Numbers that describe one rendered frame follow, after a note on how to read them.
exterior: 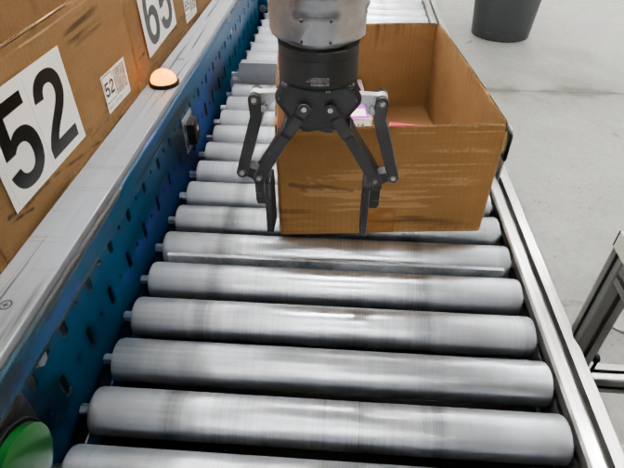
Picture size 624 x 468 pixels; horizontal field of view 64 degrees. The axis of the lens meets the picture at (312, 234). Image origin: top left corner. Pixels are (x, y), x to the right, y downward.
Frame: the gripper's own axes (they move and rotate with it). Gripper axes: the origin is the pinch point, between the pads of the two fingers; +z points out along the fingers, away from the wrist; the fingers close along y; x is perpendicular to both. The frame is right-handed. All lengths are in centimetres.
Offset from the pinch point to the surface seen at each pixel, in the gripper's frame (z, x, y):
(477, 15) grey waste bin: 71, 324, 93
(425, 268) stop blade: 11.3, 3.3, 14.6
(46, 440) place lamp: 4.6, -26.9, -21.1
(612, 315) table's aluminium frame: 24, 8, 46
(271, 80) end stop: 11, 63, -14
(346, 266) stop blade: 11.5, 3.3, 3.9
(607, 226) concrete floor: 85, 110, 106
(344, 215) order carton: 7.3, 8.9, 3.2
